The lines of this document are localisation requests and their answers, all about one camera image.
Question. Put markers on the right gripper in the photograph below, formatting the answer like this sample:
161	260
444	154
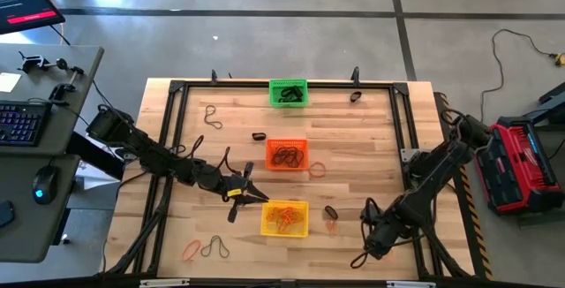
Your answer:
395	224

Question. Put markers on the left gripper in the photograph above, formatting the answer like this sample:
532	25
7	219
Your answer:
216	179

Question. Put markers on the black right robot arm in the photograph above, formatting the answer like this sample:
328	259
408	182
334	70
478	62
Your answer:
437	169

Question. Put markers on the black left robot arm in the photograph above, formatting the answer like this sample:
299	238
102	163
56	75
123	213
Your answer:
150	157

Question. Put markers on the yellow tape tag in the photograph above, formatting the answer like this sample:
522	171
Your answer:
234	192

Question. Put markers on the orange plastic basket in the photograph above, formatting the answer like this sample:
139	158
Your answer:
268	166

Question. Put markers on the yellow plastic basket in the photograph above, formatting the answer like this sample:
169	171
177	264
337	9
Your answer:
263	233

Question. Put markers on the green plastic basket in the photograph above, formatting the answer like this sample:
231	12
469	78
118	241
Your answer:
272	103

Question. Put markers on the small metal plate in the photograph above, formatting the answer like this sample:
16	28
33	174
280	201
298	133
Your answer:
408	154

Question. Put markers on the black yellow hazard tape strip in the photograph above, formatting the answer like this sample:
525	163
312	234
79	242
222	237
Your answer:
479	244

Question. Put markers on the dark table edge clamp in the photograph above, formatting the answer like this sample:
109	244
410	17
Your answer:
214	76
355	75

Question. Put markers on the red and black tool case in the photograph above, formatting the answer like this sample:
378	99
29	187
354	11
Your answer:
512	169

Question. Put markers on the white paper sheet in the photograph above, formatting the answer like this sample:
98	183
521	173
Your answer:
95	177

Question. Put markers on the black computer mouse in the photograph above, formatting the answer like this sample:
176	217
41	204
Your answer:
44	184

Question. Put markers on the black desk clamp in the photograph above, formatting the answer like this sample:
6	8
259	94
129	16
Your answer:
62	89
31	62

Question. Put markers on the black equipment stand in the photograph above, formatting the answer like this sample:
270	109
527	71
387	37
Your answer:
554	98

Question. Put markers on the grey desk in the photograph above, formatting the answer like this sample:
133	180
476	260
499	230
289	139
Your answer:
26	244

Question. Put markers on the black keyboard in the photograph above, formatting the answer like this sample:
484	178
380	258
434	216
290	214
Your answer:
22	122

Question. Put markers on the yellow plug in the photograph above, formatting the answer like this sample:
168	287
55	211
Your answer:
559	59

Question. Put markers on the white paper note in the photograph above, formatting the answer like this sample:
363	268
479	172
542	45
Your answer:
9	82

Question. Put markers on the white table bracket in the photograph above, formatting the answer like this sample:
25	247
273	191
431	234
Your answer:
164	283
410	284

